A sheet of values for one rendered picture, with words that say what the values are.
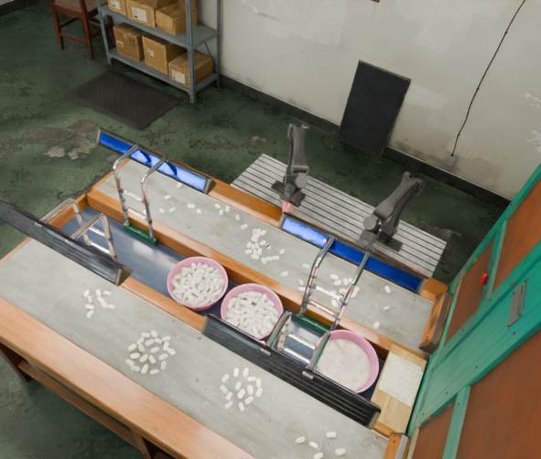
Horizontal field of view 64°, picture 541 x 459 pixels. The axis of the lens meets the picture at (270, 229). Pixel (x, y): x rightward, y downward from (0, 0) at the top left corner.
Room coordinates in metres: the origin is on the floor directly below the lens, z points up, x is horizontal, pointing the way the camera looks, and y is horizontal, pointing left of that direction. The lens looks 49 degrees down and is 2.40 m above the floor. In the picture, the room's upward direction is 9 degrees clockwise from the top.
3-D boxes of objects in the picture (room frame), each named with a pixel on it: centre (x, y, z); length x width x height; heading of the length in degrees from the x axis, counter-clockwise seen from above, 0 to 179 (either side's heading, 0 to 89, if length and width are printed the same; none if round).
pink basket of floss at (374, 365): (0.79, -0.38, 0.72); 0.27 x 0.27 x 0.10
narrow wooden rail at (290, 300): (1.16, 0.12, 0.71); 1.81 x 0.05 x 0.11; 68
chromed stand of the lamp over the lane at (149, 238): (1.40, 0.61, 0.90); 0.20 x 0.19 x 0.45; 68
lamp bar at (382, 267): (1.11, -0.33, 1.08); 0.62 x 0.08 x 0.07; 68
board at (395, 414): (0.71, -0.59, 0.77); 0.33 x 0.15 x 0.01; 158
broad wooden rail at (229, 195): (1.52, -0.02, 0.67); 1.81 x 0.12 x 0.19; 68
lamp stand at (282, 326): (0.67, -0.15, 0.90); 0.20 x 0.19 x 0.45; 68
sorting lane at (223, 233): (1.33, 0.05, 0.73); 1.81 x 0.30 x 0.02; 68
